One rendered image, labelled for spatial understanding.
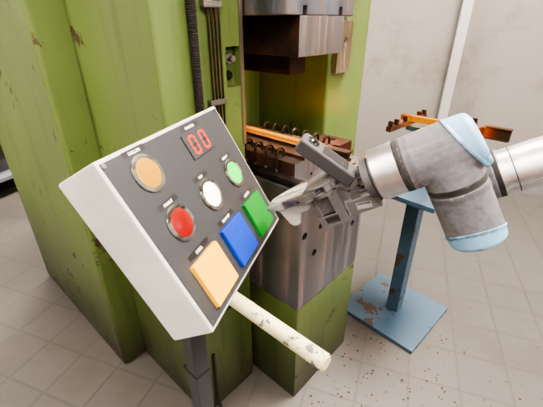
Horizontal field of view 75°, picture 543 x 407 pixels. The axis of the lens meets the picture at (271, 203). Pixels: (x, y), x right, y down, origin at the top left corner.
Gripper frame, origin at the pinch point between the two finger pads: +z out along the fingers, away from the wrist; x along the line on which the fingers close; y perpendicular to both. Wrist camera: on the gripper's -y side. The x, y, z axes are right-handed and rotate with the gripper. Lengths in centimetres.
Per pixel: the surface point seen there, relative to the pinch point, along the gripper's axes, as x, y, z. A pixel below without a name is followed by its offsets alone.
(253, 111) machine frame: 84, -15, 31
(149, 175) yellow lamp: -20.3, -16.7, 3.6
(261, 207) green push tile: 1.3, 0.5, 3.2
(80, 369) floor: 15, 44, 131
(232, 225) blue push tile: -10.5, -2.2, 3.3
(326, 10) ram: 45, -29, -18
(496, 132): 82, 32, -49
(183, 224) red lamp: -20.1, -8.4, 3.6
